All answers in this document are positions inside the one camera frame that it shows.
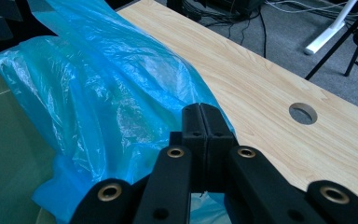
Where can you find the black equipment box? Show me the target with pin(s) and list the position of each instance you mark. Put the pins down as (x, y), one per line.
(239, 4)

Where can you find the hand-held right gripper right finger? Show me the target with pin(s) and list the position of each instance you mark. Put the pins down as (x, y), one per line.
(216, 149)

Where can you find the pale green plastic bin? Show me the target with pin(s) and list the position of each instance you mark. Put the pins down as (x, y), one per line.
(6, 149)

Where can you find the white metal desk leg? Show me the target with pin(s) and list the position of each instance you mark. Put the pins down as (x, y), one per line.
(329, 31)

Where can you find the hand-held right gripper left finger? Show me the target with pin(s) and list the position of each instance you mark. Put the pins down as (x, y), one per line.
(195, 140)

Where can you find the blue plastic bag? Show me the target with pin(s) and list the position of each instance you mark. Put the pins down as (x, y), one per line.
(105, 93)

